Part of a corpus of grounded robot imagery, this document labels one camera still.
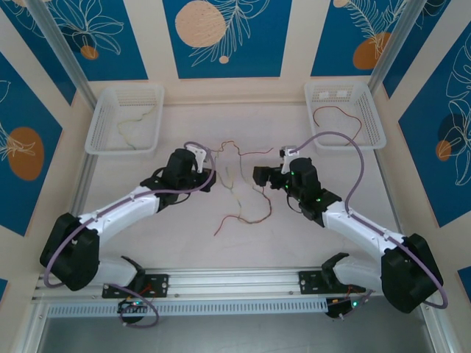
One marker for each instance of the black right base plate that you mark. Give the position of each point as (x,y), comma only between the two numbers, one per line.
(311,281)

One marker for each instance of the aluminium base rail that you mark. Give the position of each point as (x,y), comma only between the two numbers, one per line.
(235,283)

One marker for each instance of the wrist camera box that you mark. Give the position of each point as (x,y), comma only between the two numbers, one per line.
(287,156)
(197,154)

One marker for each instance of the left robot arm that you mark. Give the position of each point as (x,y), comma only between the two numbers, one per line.
(121,207)

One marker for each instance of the white plastic mesh basket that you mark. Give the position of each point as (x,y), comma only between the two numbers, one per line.
(110,110)

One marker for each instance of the white mesh basket with labels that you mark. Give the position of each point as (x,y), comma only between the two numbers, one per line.
(338,128)

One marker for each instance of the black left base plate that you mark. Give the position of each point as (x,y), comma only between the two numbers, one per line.
(160,285)

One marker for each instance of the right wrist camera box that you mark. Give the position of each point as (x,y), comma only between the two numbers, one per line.
(287,156)

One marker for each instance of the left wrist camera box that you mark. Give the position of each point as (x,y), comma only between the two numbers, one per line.
(197,154)

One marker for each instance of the aluminium frame post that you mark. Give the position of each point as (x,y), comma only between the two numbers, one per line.
(393,44)
(59,48)

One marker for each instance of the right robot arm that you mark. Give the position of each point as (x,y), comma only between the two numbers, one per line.
(360,228)

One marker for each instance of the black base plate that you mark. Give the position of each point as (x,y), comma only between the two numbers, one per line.
(311,281)
(160,285)

